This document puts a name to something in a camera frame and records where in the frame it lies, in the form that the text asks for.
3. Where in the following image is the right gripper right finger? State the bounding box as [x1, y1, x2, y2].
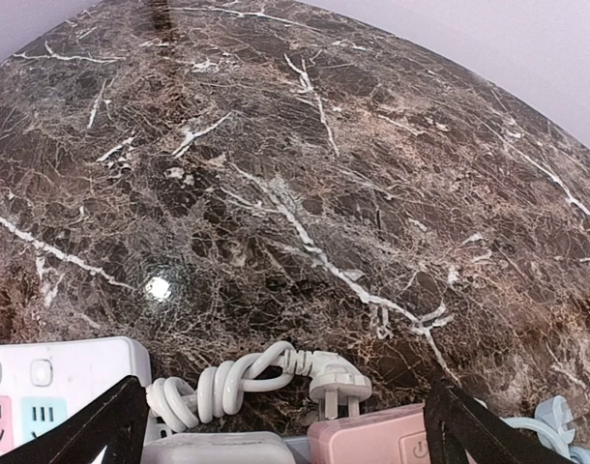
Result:
[424, 379, 566, 464]

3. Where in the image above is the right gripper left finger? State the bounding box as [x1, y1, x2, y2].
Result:
[0, 375, 149, 464]

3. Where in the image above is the pink cube socket adapter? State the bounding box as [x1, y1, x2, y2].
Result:
[308, 403, 430, 464]

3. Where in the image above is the white multicolour power strip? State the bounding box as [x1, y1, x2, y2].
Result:
[0, 335, 373, 449]

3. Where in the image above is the grey power cable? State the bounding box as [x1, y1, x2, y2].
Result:
[473, 394, 590, 464]

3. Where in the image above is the white cube socket adapter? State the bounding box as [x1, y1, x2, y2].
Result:
[141, 431, 295, 464]

